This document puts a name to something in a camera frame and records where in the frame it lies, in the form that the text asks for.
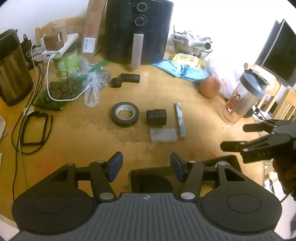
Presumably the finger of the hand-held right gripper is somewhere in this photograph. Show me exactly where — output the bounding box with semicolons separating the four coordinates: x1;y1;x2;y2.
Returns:
220;134;292;164
243;120;296;135

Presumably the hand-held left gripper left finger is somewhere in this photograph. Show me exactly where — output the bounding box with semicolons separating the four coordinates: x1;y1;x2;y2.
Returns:
50;151;123;202

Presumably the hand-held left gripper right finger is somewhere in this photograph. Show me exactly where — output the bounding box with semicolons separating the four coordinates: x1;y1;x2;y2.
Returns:
170;152;245;201

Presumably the cardboard box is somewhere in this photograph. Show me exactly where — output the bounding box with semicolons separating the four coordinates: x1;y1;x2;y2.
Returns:
128;155;244;193

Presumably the clear plastic case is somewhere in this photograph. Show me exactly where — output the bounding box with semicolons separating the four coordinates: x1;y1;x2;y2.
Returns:
149;128;178;142

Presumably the silver foil packet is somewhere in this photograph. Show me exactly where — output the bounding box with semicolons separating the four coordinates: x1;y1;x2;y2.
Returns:
174;103;187;138

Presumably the black tape roll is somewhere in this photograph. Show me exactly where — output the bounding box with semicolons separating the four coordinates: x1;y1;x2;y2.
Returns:
111;101;139;128

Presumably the small black cube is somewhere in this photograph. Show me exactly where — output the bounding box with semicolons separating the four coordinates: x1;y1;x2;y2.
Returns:
146;108;167;126

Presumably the black bracket part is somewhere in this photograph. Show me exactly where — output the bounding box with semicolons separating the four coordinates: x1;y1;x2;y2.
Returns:
110;73;140;89

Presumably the person's right hand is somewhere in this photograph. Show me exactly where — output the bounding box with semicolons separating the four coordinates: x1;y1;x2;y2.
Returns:
272;156;296;198

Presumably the clear shaker bottle grey lid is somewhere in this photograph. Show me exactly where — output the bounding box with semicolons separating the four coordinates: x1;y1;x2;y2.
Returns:
221;69;270;126

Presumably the white plastic bag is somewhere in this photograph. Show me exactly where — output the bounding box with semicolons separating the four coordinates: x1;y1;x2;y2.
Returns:
208;58;241;98

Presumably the black monitor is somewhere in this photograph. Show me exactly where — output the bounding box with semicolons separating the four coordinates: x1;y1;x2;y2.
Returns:
261;19;296;88

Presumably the round brown fruit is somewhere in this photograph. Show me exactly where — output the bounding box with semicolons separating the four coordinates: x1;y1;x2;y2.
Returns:
199;77;220;98

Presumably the clear plastic bag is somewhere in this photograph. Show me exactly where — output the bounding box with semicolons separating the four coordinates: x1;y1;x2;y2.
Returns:
82;60;112;108

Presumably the green bag of dark discs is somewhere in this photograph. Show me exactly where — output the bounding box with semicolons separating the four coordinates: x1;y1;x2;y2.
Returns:
34;77;86;111

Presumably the yellow wipes packet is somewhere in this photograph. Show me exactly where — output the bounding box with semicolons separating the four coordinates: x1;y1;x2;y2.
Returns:
170;53;202;68

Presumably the green can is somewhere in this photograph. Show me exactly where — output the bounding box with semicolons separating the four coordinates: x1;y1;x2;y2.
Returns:
52;49;79;80

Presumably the metal bowl with utensils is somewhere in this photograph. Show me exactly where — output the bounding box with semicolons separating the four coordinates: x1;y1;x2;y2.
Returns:
171;30;213;59

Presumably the white paper bag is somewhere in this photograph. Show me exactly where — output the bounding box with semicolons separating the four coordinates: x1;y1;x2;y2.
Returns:
0;115;8;140

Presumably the white power bank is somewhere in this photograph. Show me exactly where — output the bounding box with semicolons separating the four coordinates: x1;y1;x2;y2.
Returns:
31;33;79;62

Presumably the black air fryer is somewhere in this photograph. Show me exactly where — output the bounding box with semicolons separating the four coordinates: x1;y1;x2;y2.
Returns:
103;0;174;70

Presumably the steel electric kettle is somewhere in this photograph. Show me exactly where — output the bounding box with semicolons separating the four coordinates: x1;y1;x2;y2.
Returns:
0;29;34;107

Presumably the small brown box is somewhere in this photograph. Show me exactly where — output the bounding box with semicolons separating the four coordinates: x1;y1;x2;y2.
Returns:
43;32;64;50

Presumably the tall cardboard carton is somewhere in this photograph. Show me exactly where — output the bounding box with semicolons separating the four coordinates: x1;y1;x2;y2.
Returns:
81;0;108;60

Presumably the white cable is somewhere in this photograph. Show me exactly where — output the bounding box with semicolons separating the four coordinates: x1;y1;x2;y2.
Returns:
47;53;93;102

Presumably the black cable loop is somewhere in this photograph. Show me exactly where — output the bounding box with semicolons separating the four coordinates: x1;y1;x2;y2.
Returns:
20;111;50;146

